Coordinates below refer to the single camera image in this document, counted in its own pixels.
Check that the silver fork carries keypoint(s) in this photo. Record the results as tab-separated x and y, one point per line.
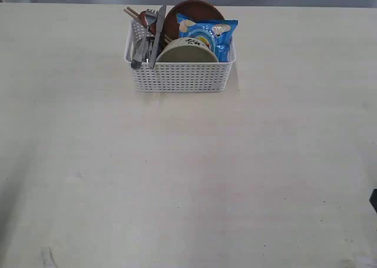
148	46

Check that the grey-green ceramic bowl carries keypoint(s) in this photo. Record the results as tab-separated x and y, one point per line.
186	50

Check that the brown wooden spoon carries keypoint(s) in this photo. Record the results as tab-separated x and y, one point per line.
144	18

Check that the silver table knife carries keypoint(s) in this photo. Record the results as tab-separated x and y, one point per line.
159	28

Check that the brown round wooden plate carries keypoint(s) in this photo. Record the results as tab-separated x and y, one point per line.
194	9

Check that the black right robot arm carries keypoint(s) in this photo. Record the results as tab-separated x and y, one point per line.
373	199

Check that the white perforated plastic basket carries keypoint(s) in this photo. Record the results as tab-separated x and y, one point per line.
177	76

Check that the silver metal spoon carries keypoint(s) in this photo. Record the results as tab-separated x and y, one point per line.
138	54

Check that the blue chips bag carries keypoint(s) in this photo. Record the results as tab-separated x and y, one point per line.
216	34

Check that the wooden chopstick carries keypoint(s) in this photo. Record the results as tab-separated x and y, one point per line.
130	14
133	12

